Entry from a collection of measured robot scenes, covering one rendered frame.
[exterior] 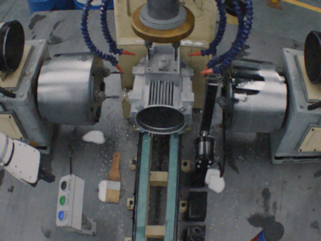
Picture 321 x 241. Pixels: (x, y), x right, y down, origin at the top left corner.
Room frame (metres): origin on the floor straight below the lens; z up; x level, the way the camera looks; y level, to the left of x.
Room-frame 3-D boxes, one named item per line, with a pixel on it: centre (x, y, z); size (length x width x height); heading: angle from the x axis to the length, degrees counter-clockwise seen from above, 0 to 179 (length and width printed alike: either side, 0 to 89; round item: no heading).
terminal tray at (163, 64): (0.78, -0.01, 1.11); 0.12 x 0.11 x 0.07; 177
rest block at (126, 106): (0.81, 0.10, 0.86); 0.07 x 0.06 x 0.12; 87
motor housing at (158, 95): (0.74, -0.01, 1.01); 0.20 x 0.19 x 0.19; 177
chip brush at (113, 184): (0.53, 0.16, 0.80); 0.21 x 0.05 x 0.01; 176
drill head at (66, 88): (0.75, 0.35, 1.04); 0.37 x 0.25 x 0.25; 87
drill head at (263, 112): (0.72, -0.34, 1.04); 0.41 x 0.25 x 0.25; 87
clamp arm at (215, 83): (0.60, -0.13, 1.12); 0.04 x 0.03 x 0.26; 177
